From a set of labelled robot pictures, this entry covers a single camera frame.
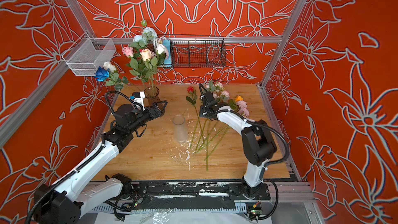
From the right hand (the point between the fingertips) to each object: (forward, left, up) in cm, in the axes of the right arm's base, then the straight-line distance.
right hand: (202, 110), depth 92 cm
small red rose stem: (+23, +8, -6) cm, 25 cm away
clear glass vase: (-14, +12, +2) cm, 19 cm away
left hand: (-9, +19, +19) cm, 28 cm away
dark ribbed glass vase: (+7, +30, +9) cm, 32 cm away
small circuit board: (-50, -22, -11) cm, 56 cm away
